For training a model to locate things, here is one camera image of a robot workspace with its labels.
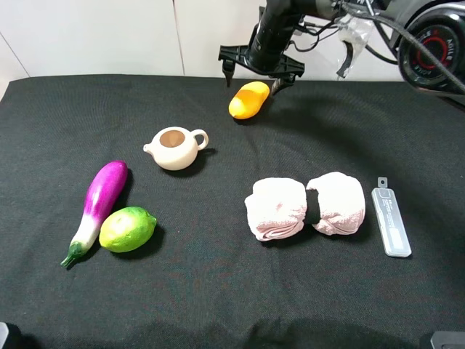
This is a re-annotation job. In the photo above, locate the grey plastic blade case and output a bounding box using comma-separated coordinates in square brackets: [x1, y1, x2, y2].
[371, 177, 411, 258]

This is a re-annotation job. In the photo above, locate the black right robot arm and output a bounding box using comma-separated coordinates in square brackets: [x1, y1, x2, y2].
[218, 1, 464, 110]

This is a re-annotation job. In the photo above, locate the black braided cable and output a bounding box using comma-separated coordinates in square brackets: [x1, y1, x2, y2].
[341, 1, 465, 96]

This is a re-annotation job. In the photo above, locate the right grey robot base corner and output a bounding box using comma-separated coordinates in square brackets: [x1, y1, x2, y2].
[430, 331, 465, 349]

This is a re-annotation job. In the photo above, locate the cream ceramic teapot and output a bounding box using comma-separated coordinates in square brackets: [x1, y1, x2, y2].
[142, 127, 209, 171]

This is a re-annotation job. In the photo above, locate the pink rolled towel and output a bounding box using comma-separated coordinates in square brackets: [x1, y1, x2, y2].
[245, 172, 365, 242]

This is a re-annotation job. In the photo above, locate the purple toy eggplant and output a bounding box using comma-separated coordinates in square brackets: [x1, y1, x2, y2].
[60, 161, 128, 268]

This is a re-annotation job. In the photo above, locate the yellow toy mango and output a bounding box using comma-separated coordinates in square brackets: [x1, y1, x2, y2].
[228, 81, 270, 120]

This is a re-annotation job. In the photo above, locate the left grey robot base corner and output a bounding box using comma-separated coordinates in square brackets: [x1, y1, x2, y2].
[0, 322, 10, 349]

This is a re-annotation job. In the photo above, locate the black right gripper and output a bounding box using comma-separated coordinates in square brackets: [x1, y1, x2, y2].
[218, 5, 304, 96]

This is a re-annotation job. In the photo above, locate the green toy lime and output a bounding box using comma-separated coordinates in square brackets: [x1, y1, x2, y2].
[99, 206, 157, 253]

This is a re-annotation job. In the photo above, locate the black elastic band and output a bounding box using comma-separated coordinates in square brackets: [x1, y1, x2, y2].
[304, 189, 320, 225]

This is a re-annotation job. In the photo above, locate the clear plastic cable wrap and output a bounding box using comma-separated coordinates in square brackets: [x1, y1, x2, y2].
[336, 15, 374, 79]

